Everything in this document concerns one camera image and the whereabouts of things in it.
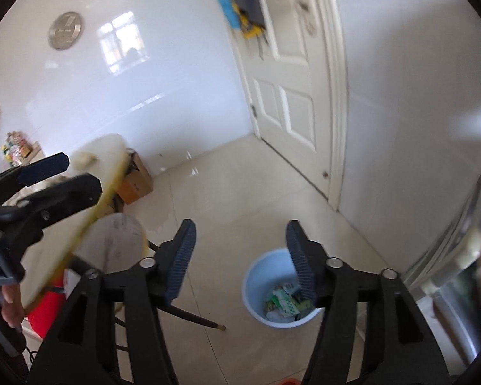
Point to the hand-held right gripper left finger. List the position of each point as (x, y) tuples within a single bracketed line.
[(182, 260)]

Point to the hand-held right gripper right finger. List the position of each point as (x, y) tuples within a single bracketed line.
[(302, 264)]

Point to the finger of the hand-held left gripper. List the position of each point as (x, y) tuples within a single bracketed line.
[(68, 196), (44, 168)]

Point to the green snack packet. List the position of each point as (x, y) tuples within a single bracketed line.
[(282, 300)]

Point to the blue plastic bin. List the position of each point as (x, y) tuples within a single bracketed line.
[(260, 284)]

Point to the white tissue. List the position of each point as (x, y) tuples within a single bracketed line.
[(278, 316)]

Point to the person's left hand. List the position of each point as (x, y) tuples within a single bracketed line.
[(14, 307)]

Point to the cream kitchen counter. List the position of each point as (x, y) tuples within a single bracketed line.
[(35, 150)]

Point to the brown sauce bottle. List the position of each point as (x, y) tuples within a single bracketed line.
[(20, 144)]

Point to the green yellow bottle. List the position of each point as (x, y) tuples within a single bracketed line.
[(7, 156)]

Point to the round marble table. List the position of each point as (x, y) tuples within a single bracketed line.
[(56, 254)]

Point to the brown cardboard box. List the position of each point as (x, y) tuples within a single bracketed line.
[(134, 180)]

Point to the red stool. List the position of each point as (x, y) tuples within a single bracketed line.
[(48, 313)]

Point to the white door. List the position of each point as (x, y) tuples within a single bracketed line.
[(296, 88)]

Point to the grey apron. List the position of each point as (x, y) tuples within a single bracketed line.
[(248, 4)]

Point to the round silver wall clock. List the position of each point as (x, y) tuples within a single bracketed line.
[(66, 31)]

